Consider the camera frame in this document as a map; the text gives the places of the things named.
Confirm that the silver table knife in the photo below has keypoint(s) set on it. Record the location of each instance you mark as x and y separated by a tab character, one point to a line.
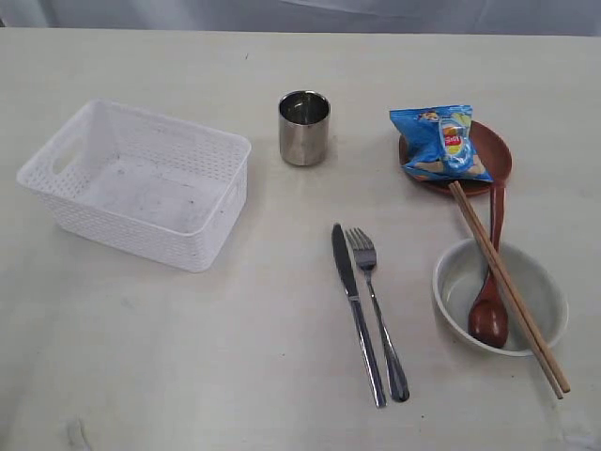
346	273

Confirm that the silver fork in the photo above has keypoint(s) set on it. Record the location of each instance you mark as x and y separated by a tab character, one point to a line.
365	256

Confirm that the shiny steel cup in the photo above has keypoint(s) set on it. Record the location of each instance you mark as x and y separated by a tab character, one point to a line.
303	121

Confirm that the brown round plate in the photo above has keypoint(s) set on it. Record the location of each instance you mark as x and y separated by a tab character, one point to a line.
494	155

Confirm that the blue chip bag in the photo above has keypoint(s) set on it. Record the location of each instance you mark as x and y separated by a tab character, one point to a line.
438	143

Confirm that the brown wooden chopstick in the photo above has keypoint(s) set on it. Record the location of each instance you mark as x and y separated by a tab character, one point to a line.
497	277
512	286

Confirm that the brown wooden spoon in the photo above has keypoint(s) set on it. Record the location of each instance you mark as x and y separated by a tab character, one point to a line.
488	318

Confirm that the white perforated plastic basket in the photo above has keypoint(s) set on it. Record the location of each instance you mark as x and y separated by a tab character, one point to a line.
154	186

